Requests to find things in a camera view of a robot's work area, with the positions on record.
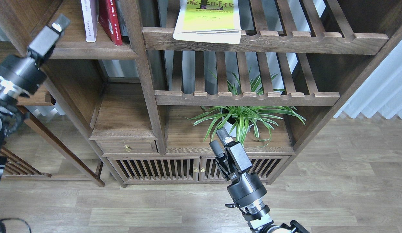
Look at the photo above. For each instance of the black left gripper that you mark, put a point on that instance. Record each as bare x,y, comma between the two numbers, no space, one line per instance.
22,76

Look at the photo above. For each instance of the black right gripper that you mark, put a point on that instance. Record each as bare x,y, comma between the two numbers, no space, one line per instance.
246,189

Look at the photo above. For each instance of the white lavender paperback book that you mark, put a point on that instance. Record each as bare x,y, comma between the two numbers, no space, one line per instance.
90,18

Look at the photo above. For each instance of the red paperback book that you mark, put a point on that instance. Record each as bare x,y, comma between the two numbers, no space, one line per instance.
109,21

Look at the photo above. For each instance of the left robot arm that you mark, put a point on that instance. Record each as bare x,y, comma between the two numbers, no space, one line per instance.
10,120

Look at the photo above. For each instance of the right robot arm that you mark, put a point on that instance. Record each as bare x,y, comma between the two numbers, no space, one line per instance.
259,220

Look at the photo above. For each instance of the upright books on shelf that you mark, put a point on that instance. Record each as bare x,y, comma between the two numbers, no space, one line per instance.
121,20

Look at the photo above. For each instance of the spider plant in white pot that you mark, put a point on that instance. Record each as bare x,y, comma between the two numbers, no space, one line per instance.
242,118

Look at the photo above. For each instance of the brass drawer knob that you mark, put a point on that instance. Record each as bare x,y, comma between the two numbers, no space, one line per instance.
127,148

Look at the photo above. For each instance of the large dark wooden bookshelf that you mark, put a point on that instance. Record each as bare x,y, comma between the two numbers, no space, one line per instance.
137,94

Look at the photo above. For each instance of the yellow-green paperback book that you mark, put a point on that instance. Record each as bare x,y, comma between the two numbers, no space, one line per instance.
210,21

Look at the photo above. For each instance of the white curtain right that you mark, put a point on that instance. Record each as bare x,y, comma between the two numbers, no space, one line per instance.
381,92

